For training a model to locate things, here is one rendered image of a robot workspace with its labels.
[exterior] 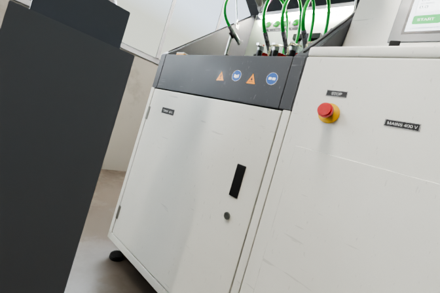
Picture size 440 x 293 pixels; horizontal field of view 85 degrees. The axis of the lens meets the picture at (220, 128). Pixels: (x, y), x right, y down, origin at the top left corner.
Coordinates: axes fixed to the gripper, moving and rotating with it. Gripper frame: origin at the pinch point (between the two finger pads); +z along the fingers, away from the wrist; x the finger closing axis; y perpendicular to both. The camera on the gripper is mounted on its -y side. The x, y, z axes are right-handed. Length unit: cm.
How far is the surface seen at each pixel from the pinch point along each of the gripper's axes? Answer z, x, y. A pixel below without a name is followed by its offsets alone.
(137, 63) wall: 12, -166, -41
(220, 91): 41.2, 6.8, 18.1
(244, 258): 87, 33, 18
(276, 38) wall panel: -6.0, -12.4, -36.0
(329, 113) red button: 44, 45, 22
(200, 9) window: -73, -158, -90
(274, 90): 39, 27, 18
